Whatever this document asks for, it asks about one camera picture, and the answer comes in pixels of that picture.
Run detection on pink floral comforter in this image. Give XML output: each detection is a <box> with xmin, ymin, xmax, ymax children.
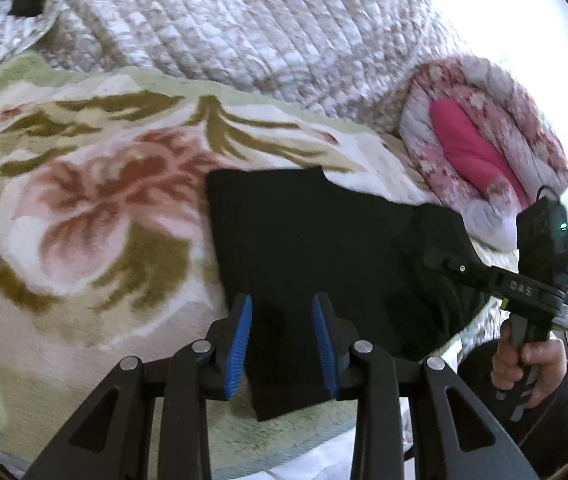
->
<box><xmin>398</xmin><ymin>56</ymin><xmax>568</xmax><ymax>252</ymax></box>

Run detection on magenta cloth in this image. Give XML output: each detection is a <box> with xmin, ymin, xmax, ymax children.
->
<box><xmin>430</xmin><ymin>99</ymin><xmax>531</xmax><ymax>209</ymax></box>

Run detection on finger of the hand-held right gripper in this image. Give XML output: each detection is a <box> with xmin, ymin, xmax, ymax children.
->
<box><xmin>421</xmin><ymin>245</ymin><xmax>509</xmax><ymax>295</ymax></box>

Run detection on person's right hand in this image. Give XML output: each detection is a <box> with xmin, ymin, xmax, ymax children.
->
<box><xmin>491</xmin><ymin>332</ymin><xmax>568</xmax><ymax>411</ymax></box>

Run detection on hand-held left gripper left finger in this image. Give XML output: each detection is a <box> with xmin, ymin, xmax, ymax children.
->
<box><xmin>23</xmin><ymin>294</ymin><xmax>254</xmax><ymax>480</ymax></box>

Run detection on black pants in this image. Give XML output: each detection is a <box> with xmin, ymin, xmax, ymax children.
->
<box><xmin>205</xmin><ymin>165</ymin><xmax>491</xmax><ymax>422</ymax></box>

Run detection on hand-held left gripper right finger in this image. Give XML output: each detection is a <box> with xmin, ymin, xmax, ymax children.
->
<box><xmin>311</xmin><ymin>292</ymin><xmax>540</xmax><ymax>480</ymax></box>

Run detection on quilted grey bedspread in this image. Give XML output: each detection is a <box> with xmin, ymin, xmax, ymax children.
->
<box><xmin>0</xmin><ymin>0</ymin><xmax>470</xmax><ymax>135</ymax></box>

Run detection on floral fleece blanket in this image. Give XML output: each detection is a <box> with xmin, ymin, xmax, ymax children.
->
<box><xmin>0</xmin><ymin>55</ymin><xmax>465</xmax><ymax>480</ymax></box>

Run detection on person's right forearm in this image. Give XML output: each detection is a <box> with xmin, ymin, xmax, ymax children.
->
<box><xmin>456</xmin><ymin>342</ymin><xmax>568</xmax><ymax>480</ymax></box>

